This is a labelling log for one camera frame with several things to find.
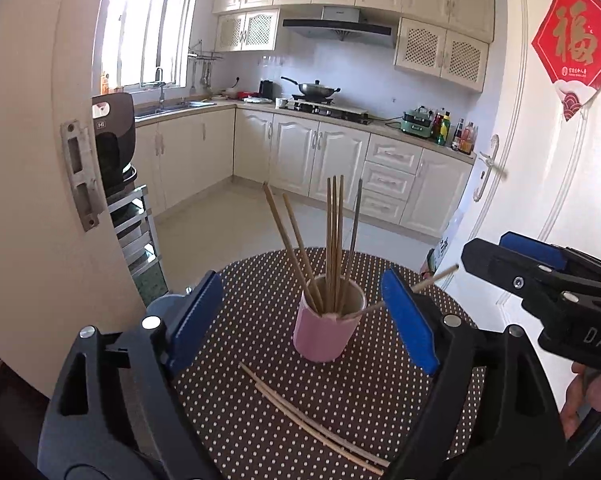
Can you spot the chrome faucet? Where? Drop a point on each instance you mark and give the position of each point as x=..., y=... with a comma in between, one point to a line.
x=161, y=90

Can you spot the pink cup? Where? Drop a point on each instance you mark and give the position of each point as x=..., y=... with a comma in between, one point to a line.
x=325, y=340

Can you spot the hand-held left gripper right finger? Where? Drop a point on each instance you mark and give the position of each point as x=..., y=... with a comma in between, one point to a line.
x=413, y=320

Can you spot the black kitchen appliance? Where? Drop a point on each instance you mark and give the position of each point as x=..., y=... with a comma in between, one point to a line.
x=113, y=130

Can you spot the kitchen window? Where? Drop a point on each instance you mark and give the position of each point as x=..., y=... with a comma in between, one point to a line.
x=145, y=25

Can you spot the single wooden chopstick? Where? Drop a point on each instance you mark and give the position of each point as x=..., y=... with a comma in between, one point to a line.
x=438, y=276
x=280, y=395
x=290, y=411

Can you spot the hanging kitchen utensil rack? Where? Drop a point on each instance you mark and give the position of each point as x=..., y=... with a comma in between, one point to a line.
x=205, y=67

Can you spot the white door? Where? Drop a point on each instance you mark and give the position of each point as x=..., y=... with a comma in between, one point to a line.
x=530, y=160

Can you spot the person's right hand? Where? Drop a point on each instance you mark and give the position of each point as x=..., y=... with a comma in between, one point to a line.
x=572, y=405

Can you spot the gas stove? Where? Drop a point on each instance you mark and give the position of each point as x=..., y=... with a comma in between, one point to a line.
x=330, y=109

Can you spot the metal storage rack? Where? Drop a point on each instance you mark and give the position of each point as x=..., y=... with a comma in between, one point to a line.
x=135, y=240

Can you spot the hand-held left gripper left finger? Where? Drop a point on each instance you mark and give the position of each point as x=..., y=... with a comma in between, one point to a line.
x=195, y=325

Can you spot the red container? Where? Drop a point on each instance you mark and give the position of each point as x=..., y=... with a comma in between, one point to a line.
x=247, y=95

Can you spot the red diamond door decoration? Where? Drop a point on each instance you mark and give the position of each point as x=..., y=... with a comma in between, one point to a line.
x=575, y=40

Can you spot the white printed bag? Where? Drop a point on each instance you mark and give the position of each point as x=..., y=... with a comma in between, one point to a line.
x=443, y=250

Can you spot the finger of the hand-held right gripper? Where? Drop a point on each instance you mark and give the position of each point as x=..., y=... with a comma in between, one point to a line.
x=535, y=247
x=500, y=265

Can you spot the metal door strike plate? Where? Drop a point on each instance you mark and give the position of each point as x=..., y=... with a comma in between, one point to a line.
x=80, y=175

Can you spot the white mug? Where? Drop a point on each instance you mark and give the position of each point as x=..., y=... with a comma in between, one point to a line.
x=281, y=103

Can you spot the brown polka dot tablecloth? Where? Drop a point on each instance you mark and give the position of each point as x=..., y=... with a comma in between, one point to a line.
x=260, y=320

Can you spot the black wok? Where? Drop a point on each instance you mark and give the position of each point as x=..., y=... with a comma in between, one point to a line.
x=315, y=91

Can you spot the steel kitchen sink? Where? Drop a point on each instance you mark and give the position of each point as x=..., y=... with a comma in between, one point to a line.
x=175, y=107

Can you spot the green electric pot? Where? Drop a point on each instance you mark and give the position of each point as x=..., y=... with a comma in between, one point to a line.
x=418, y=122

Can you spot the row of condiment bottles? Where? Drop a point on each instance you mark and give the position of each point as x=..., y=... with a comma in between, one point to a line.
x=455, y=135

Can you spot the range hood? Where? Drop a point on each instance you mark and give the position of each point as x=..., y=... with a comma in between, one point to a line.
x=340, y=27

